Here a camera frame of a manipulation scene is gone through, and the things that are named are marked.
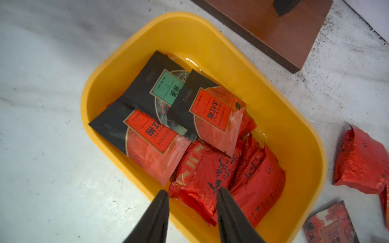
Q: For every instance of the large red tea bag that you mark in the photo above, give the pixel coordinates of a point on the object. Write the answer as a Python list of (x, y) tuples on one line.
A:
[(384, 199)]

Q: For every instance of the black green label tea bag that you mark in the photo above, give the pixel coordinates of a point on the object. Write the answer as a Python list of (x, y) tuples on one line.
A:
[(155, 89)]

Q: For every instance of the brown wooden tiered stand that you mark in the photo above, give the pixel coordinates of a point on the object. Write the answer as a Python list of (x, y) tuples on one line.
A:
[(285, 31)]

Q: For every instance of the black red patterned tea bag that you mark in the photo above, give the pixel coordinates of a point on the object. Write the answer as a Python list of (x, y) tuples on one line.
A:
[(332, 225)]

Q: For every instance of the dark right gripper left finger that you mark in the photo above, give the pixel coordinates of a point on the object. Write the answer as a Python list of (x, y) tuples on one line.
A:
[(152, 227)]

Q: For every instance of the red tea bags pile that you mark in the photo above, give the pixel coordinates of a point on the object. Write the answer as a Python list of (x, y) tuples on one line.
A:
[(252, 175)]

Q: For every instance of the crinkled red foil tea bag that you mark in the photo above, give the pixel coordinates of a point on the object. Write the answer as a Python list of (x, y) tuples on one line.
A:
[(362, 163)]

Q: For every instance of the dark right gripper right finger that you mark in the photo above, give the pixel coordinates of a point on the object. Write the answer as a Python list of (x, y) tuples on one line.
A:
[(234, 227)]

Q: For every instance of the black red label tea bag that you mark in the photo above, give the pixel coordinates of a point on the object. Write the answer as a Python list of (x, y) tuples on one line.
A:
[(210, 111)]

